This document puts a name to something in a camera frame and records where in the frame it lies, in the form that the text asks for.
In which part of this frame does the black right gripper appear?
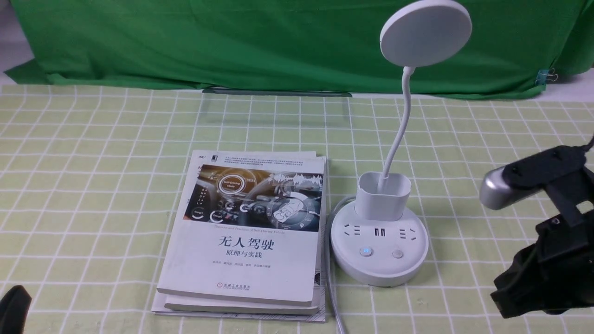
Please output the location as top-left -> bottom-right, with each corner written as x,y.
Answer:
491,167 -> 594,319

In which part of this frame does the white desk lamp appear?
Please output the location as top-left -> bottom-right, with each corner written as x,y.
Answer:
324,0 -> 472,287

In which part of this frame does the binder clip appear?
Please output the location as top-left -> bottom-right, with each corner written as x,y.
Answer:
534,68 -> 559,85

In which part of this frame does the white top book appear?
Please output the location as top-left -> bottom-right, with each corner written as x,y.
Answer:
157,150 -> 325,307

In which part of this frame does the bottom book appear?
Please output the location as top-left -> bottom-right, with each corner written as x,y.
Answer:
152,158 -> 328,322

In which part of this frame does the green backdrop cloth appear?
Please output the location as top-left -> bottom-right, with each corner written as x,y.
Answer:
6,0 -> 593,100

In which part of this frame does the clear acrylic book stand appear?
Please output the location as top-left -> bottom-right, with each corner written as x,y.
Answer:
198,88 -> 352,129

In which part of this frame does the green checkered tablecloth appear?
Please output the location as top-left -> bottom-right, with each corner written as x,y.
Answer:
0,85 -> 593,334

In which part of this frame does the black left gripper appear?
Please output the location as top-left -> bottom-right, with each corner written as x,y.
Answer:
0,285 -> 32,334

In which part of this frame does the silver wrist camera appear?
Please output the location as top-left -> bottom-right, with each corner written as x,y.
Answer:
479,146 -> 587,210

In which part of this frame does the white lamp power cable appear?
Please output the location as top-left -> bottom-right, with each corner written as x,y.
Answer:
323,196 -> 357,334

